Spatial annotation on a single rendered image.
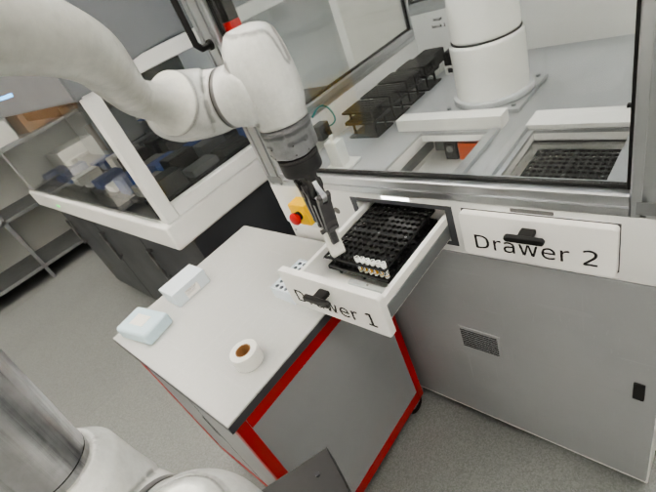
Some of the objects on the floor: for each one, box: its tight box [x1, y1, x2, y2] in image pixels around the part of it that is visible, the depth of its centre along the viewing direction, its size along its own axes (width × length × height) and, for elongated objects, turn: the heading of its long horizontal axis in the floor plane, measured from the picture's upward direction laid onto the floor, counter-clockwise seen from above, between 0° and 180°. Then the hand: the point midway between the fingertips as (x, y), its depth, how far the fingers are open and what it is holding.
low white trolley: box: [113, 226, 424, 492], centre depth 145 cm, size 58×62×76 cm
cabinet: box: [290, 222, 656, 483], centre depth 153 cm, size 95×103×80 cm
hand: (333, 240), depth 86 cm, fingers closed
